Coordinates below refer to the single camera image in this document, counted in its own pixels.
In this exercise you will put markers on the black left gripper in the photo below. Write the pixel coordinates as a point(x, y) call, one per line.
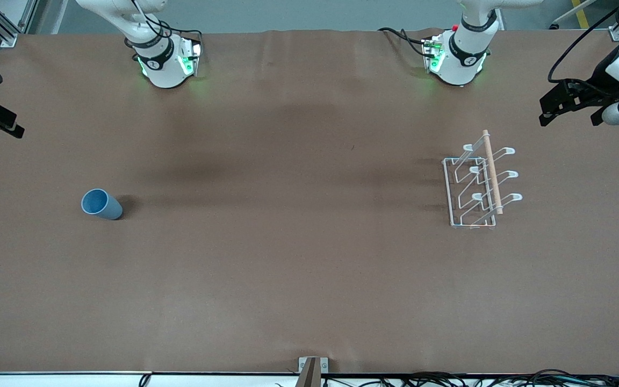
point(603, 74)

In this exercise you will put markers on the blue plastic cup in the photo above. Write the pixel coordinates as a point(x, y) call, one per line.
point(100, 204)

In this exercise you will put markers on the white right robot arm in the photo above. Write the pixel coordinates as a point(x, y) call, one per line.
point(162, 64)

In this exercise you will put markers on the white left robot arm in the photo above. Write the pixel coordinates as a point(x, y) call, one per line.
point(465, 54)

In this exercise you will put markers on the white tube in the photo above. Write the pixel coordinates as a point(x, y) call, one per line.
point(570, 14)

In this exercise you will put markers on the brown table mat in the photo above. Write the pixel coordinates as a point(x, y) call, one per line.
point(288, 269)

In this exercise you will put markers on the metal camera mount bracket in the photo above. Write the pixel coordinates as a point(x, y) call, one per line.
point(312, 371)

